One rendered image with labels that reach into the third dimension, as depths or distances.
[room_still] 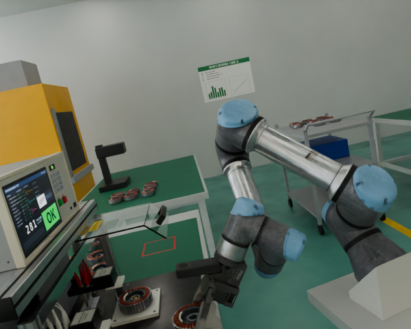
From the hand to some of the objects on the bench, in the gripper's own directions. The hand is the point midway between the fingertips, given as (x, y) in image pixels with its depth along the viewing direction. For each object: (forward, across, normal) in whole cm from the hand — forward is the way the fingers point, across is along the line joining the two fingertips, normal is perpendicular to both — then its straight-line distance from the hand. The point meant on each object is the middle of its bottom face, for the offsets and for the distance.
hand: (192, 321), depth 92 cm
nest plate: (+16, +24, +12) cm, 31 cm away
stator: (+31, +77, +31) cm, 89 cm away
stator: (+15, +24, +13) cm, 31 cm away
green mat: (+30, +77, +30) cm, 88 cm away
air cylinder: (+24, +24, +24) cm, 42 cm away
